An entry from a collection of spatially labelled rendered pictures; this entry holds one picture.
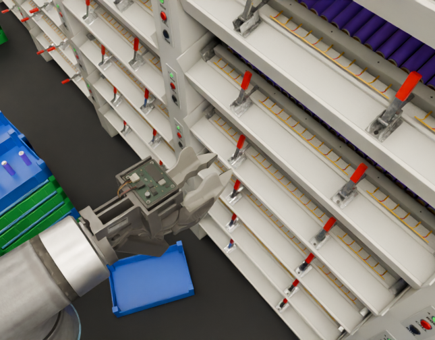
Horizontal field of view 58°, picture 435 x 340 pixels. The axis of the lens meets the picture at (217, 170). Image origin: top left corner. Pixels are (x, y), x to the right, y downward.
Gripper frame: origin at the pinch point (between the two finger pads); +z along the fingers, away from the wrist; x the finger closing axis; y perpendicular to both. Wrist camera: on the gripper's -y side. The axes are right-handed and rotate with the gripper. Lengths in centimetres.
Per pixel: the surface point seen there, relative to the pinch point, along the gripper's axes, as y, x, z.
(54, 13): -48, 123, 19
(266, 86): -5.5, 11.9, 22.7
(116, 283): -105, 36, -17
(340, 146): -5.4, -6.8, 22.8
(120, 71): -47, 77, 22
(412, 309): -17.8, -32.8, 16.0
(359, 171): -2.1, -13.0, 18.4
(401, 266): -10.4, -26.9, 16.1
